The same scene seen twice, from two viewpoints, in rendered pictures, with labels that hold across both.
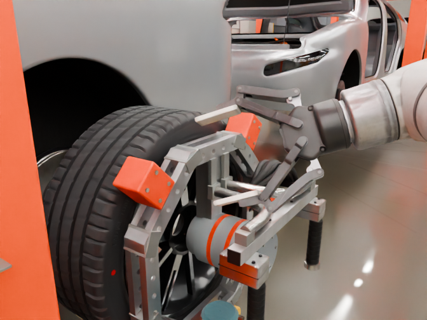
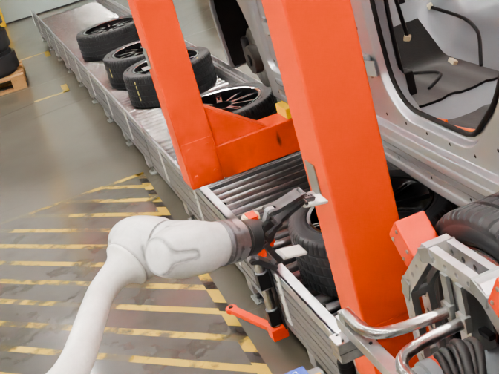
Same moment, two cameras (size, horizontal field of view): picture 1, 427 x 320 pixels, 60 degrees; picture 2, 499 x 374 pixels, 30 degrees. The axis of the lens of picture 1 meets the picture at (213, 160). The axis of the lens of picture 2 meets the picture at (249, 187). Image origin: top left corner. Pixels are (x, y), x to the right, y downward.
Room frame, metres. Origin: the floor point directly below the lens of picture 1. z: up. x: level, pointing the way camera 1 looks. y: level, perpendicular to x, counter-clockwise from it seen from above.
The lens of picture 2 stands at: (1.71, -1.41, 2.02)
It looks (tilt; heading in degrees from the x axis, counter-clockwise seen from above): 22 degrees down; 133
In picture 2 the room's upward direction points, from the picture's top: 16 degrees counter-clockwise
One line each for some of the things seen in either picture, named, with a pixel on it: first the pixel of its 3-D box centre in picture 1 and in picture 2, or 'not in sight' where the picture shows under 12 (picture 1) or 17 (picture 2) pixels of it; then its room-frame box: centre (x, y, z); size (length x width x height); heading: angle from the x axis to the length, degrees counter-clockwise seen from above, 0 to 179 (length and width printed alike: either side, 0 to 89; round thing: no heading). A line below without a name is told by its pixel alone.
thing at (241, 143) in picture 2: not in sight; (261, 121); (-0.97, 1.71, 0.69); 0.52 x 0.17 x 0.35; 56
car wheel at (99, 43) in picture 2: not in sight; (113, 37); (-4.84, 4.48, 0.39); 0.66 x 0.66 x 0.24
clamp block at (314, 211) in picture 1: (306, 206); not in sight; (0.92, -0.25, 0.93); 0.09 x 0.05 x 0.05; 56
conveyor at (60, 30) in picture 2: not in sight; (114, 53); (-5.04, 4.61, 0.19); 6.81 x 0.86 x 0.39; 146
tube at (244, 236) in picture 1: (229, 195); (393, 299); (0.74, -0.03, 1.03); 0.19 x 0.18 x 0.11; 56
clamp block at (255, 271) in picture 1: (244, 265); (353, 342); (0.64, -0.06, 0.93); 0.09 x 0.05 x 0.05; 56
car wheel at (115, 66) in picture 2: not in sight; (146, 61); (-3.67, 3.69, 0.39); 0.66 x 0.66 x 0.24
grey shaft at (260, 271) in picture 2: not in sight; (265, 284); (-0.55, 0.98, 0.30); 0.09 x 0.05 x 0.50; 146
